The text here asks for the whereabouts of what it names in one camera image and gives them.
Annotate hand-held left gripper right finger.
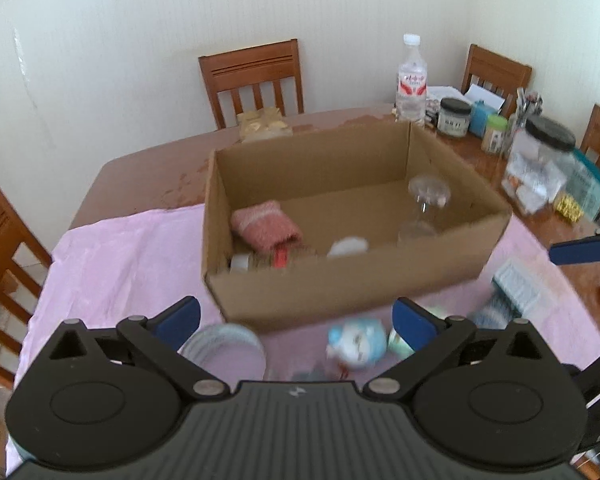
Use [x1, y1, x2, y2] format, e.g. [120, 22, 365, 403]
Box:
[362, 296, 561, 402]

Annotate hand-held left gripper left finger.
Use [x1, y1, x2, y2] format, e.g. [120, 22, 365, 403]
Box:
[47, 296, 228, 402]

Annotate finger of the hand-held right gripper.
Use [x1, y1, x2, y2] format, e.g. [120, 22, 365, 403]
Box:
[549, 207, 600, 267]

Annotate green white drink carton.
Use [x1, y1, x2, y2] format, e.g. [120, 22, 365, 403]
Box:
[387, 329, 416, 359]

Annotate blue white cat figurine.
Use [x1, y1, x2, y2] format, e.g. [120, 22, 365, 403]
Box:
[326, 317, 388, 369]

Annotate blue knitted sock roll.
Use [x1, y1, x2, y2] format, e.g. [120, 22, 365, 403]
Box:
[470, 292, 512, 332]

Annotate brown cardboard box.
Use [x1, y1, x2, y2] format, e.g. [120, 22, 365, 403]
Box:
[201, 121, 512, 333]

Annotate gold foil item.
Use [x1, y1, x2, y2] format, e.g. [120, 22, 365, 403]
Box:
[552, 192, 584, 222]

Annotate teal cardboard box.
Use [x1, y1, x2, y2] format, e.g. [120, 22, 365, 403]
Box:
[562, 149, 600, 222]

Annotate pale pink printed box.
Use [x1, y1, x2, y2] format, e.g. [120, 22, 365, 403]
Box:
[492, 259, 548, 316]

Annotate pink tablecloth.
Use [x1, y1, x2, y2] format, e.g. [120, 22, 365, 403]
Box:
[5, 204, 600, 480]

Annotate large clear black-lidded jar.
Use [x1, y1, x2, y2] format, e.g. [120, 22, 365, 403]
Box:
[501, 116, 578, 216]

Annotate white round lid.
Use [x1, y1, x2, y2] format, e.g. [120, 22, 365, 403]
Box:
[326, 237, 370, 259]

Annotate pink knitted sock roll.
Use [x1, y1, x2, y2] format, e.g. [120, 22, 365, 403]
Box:
[230, 200, 303, 253]

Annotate green-lidded small jar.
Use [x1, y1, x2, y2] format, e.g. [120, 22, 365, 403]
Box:
[481, 115, 509, 156]

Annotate glass holder with utensils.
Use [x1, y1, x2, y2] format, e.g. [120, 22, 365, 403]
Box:
[502, 87, 543, 158]

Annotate blue plastic container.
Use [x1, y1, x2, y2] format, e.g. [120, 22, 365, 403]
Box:
[469, 100, 501, 137]

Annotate black-lidded label jar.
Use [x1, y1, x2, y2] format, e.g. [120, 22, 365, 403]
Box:
[437, 97, 473, 139]

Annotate white papers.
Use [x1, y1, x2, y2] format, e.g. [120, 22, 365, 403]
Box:
[426, 84, 506, 112]

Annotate gold gift box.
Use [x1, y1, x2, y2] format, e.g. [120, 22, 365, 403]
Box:
[237, 107, 294, 142]

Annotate clear plastic water bottle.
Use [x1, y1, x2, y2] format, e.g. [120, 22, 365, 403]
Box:
[395, 34, 427, 126]

